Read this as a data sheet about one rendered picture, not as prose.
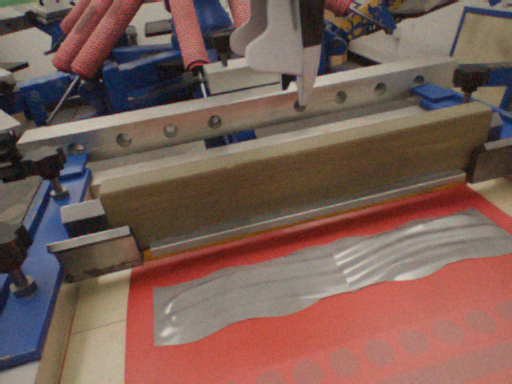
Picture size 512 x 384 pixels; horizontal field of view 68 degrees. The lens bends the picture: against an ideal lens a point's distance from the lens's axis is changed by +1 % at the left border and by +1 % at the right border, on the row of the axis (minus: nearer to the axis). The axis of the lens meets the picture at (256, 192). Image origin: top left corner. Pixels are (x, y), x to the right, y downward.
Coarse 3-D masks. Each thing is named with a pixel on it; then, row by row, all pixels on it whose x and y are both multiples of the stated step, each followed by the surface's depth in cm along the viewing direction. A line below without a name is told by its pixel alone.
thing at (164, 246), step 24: (456, 168) 43; (360, 192) 41; (384, 192) 40; (408, 192) 41; (264, 216) 39; (288, 216) 39; (312, 216) 39; (168, 240) 38; (192, 240) 37; (216, 240) 38
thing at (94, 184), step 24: (360, 120) 58; (240, 144) 56; (264, 144) 55; (120, 168) 54; (144, 168) 53; (96, 192) 51; (72, 288) 37; (72, 312) 36; (48, 336) 30; (48, 360) 29
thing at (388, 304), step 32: (448, 192) 46; (320, 224) 43; (352, 224) 43; (384, 224) 42; (384, 288) 34; (416, 288) 34; (448, 288) 34; (480, 288) 33; (384, 320) 32; (416, 320) 31
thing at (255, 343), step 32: (192, 256) 41; (224, 256) 41; (256, 256) 40; (128, 320) 35; (256, 320) 33; (288, 320) 33; (320, 320) 32; (352, 320) 32; (128, 352) 32; (160, 352) 31; (192, 352) 31; (224, 352) 31; (256, 352) 30; (288, 352) 30
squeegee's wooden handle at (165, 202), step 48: (288, 144) 38; (336, 144) 37; (384, 144) 39; (432, 144) 40; (480, 144) 42; (144, 192) 35; (192, 192) 36; (240, 192) 37; (288, 192) 39; (336, 192) 40; (144, 240) 37
